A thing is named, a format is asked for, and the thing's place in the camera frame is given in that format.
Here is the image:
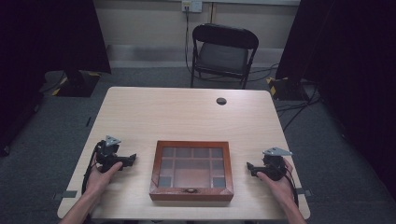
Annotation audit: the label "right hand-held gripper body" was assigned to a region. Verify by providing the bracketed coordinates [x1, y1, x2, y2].
[262, 147, 294, 182]

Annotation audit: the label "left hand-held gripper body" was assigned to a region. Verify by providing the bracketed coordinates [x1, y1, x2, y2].
[94, 134, 126, 174]

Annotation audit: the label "wooden box with glass lid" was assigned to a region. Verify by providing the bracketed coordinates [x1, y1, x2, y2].
[148, 140, 234, 203]

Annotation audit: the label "person's right hand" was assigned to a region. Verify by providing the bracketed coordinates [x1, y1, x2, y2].
[256, 158, 297, 205]

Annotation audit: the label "person's left hand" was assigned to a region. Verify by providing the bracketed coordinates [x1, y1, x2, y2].
[85, 155, 124, 196]

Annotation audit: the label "grey tape strip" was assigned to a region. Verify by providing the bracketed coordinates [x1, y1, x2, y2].
[295, 188, 313, 198]
[53, 189, 78, 201]

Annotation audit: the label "black stand base with striped tape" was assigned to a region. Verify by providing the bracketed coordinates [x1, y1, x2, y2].
[266, 77, 311, 102]
[50, 70, 102, 98]

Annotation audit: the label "black folding chair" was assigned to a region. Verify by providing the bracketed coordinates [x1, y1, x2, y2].
[190, 22, 260, 91]

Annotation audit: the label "dark curtain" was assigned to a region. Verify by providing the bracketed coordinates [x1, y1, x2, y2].
[275, 0, 396, 202]
[0, 0, 112, 157]

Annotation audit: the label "right hand-held gripper cable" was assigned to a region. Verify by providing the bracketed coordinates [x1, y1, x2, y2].
[282, 167, 301, 209]

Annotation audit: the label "hand-held gripper cable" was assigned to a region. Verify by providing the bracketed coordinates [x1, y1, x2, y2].
[80, 146, 98, 195]
[282, 167, 301, 209]

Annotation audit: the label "left hand-held gripper cable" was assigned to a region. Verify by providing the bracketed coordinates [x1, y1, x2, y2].
[80, 146, 98, 195]

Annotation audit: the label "black floor cables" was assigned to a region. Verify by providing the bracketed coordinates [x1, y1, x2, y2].
[275, 82, 322, 133]

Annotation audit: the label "black cable from wall socket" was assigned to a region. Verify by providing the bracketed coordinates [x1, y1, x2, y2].
[184, 6, 200, 78]

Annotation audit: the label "white wall socket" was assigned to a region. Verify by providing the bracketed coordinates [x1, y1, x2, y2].
[181, 0, 204, 14]

